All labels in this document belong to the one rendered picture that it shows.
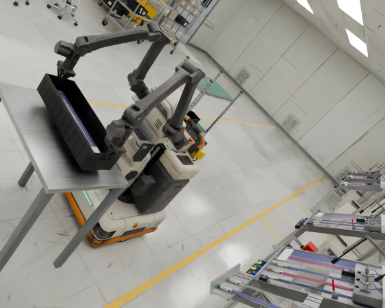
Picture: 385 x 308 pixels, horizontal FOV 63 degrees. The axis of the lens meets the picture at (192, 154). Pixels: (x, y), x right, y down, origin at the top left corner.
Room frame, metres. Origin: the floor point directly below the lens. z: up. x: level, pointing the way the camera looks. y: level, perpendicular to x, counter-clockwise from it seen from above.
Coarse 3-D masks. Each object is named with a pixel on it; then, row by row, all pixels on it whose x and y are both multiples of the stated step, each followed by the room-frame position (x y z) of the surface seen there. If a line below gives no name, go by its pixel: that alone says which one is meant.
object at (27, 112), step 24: (0, 96) 1.26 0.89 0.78; (24, 96) 1.36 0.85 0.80; (24, 120) 1.21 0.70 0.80; (48, 120) 1.34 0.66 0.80; (24, 144) 1.11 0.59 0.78; (48, 144) 1.20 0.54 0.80; (48, 168) 1.08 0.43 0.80; (72, 168) 1.18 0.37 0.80; (48, 192) 1.00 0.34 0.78; (120, 192) 1.39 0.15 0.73; (24, 216) 1.00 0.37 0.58; (96, 216) 1.36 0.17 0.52; (72, 240) 1.37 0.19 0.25; (0, 264) 1.00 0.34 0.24
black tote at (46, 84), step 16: (48, 80) 1.39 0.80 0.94; (64, 80) 1.51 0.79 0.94; (48, 96) 1.36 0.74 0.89; (80, 96) 1.52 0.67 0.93; (64, 112) 1.29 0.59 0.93; (80, 112) 1.48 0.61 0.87; (64, 128) 1.27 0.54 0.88; (96, 128) 1.41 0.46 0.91; (80, 144) 1.21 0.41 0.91; (96, 144) 1.39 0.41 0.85; (80, 160) 1.18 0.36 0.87; (96, 160) 1.20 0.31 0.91; (112, 160) 1.29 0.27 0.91
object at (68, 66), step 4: (60, 60) 1.50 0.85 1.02; (64, 60) 1.47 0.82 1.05; (68, 60) 1.47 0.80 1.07; (60, 64) 1.47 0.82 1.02; (64, 64) 1.47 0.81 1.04; (68, 64) 1.47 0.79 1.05; (72, 64) 1.48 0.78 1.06; (64, 68) 1.46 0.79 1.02; (68, 68) 1.47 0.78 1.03; (72, 68) 1.49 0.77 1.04; (68, 72) 1.46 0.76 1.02; (72, 72) 1.49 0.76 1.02
